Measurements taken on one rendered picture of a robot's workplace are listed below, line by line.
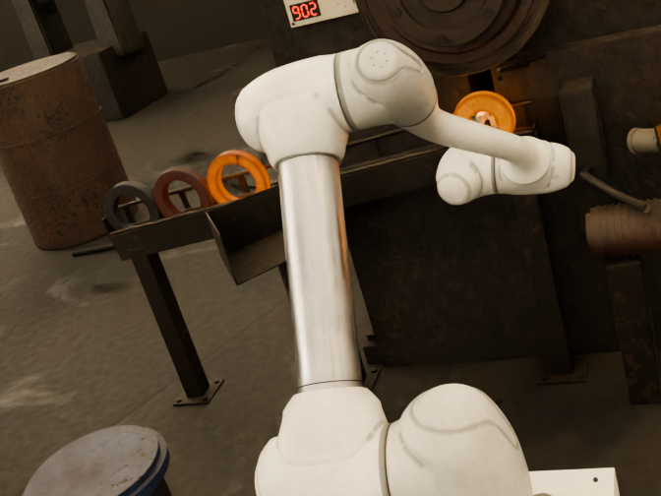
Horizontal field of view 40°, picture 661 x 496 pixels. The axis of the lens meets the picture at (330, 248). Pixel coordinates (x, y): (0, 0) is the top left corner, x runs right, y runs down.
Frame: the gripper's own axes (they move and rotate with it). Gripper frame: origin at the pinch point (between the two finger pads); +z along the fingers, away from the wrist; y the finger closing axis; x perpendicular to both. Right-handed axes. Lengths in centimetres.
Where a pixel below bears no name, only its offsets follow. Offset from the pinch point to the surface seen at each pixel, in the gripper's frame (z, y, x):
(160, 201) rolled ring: -1, -98, -8
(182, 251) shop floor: 112, -175, -82
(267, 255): -31, -54, -15
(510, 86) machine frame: 7.1, 6.9, 3.9
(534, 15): -1.7, 17.4, 22.6
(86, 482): -96, -76, -29
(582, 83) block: 0.5, 25.0, 3.6
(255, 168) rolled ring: -1, -65, -4
